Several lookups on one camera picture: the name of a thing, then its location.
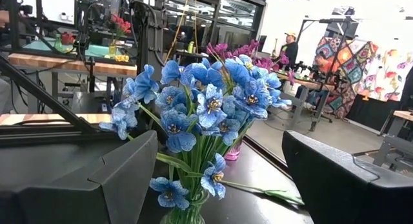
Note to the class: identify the person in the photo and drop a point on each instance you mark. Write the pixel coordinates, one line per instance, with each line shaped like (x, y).
(290, 49)
(324, 64)

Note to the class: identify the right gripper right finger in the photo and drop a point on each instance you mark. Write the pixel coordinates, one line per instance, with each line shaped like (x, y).
(355, 198)

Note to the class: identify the wooden workstation table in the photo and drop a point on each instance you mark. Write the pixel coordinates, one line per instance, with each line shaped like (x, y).
(64, 64)

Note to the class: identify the small red flower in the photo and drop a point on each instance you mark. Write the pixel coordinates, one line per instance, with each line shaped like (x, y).
(67, 38)

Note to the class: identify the black diagonal frame strut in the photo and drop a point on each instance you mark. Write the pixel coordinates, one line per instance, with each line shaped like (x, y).
(48, 98)

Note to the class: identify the workstation table with robots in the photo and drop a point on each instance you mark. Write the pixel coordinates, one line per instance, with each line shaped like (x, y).
(309, 85)

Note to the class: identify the black frame column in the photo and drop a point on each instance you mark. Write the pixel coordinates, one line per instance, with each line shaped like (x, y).
(150, 40)

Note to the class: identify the red flower bunch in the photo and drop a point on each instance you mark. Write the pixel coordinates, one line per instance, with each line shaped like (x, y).
(120, 24)

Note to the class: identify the green glass vase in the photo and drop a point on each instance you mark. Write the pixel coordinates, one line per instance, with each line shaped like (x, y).
(185, 216)

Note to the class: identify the pink glass vase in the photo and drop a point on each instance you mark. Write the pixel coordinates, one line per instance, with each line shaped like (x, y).
(233, 153)

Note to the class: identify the yellow-green bottle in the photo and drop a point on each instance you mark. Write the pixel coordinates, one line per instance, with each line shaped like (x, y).
(190, 47)

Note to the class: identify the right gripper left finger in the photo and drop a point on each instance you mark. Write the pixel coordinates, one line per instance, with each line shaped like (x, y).
(80, 201)

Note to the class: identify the blue artificial flower stem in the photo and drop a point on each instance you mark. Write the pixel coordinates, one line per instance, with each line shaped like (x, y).
(175, 124)
(251, 99)

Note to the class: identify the wooden side table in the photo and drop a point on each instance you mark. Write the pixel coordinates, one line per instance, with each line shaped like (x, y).
(403, 116)

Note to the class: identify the small yellow vase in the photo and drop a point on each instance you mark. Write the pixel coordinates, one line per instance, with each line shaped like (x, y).
(112, 49)

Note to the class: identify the colourful patterned cloth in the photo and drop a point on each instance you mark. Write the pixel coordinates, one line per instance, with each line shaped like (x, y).
(371, 69)

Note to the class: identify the small green vase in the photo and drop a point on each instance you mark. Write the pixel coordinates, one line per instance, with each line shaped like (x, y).
(58, 44)

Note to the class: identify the black cabinet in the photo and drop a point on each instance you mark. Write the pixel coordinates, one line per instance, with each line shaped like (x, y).
(371, 112)

